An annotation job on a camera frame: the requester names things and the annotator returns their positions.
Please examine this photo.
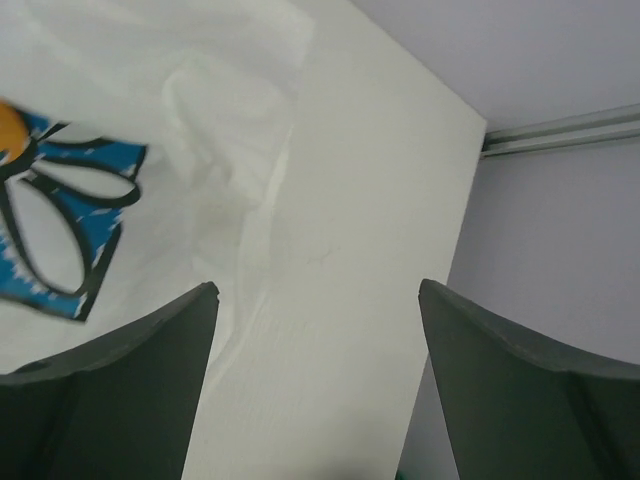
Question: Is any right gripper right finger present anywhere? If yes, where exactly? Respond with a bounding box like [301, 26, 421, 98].
[419, 280, 639, 479]

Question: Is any right aluminium corner profile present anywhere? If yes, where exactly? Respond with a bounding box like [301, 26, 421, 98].
[480, 104, 639, 160]

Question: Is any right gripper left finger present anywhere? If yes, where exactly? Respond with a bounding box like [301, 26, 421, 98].
[1, 282, 219, 479]

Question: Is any white daisy print t-shirt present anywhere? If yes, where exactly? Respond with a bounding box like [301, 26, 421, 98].
[1, 1, 315, 373]

